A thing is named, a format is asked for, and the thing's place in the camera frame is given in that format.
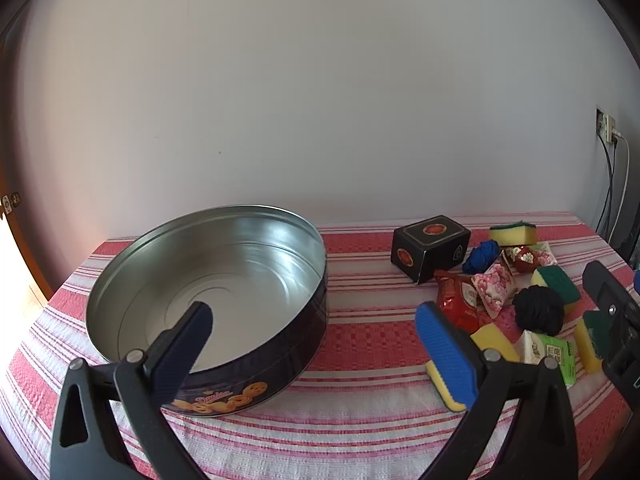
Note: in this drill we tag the black gold-trimmed box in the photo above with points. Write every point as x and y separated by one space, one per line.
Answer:
432 250

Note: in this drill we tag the round metal cookie tin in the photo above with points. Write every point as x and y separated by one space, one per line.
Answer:
240 270

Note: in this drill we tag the brown wooden door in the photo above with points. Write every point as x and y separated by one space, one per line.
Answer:
17 240

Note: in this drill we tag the red snack packet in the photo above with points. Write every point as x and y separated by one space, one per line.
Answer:
455 300

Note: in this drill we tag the red striped tablecloth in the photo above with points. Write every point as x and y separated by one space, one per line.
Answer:
370 320

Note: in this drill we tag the white green snack packet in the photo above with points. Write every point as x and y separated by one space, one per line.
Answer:
550 352

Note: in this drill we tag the dark red floral packet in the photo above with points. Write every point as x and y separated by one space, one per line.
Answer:
527 257

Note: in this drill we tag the metal door latch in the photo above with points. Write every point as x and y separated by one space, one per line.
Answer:
11 201

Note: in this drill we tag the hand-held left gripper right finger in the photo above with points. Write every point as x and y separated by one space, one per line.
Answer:
447 355

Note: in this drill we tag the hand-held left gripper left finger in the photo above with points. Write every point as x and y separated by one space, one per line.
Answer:
182 355

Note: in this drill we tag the white wall socket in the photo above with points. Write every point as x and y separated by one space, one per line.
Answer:
606 125

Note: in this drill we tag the black yarn ball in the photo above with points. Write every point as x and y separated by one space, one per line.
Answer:
537 310

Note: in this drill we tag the pink floral snack packet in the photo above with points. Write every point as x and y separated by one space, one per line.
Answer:
492 287

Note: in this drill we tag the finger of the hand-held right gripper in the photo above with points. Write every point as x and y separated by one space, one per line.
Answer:
637 281
612 292

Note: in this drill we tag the blue yarn ball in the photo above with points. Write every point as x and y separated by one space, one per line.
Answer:
481 255

